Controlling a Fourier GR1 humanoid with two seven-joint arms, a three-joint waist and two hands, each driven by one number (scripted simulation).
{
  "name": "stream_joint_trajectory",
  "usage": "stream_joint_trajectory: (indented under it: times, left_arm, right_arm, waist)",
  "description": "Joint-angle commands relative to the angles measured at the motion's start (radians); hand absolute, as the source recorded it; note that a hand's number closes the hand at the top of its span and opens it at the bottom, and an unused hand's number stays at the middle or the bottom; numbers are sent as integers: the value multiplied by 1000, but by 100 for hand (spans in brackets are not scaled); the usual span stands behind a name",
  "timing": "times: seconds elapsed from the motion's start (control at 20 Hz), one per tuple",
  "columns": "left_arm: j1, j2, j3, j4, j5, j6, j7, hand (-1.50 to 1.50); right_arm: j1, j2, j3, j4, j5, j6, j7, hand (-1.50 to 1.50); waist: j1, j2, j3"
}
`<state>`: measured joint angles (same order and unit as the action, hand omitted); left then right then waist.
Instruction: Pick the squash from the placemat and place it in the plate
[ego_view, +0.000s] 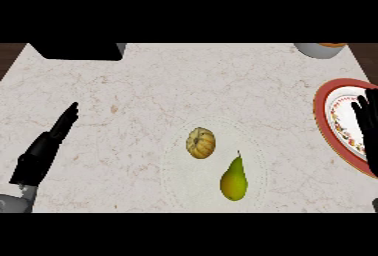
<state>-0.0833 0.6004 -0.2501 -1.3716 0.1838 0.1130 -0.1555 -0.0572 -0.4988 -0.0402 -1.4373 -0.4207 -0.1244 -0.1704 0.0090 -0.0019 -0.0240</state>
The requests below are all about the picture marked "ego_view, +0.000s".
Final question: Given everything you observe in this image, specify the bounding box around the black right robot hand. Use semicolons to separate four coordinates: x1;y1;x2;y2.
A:
349;87;378;178

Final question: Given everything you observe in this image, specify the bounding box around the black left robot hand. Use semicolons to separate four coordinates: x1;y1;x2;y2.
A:
7;101;81;187

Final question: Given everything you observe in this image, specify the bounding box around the red-rimmed floral plate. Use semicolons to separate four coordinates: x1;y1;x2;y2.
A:
312;77;378;179

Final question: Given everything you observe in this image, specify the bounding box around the tan round squash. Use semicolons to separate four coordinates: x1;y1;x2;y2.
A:
184;126;216;160

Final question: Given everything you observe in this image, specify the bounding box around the round white placemat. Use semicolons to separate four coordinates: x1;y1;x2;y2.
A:
157;115;270;214

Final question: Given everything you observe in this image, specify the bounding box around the grey bowl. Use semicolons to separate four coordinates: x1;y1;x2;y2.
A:
292;42;349;60

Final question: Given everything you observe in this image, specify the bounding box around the green pear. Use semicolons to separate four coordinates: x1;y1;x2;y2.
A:
218;150;249;202

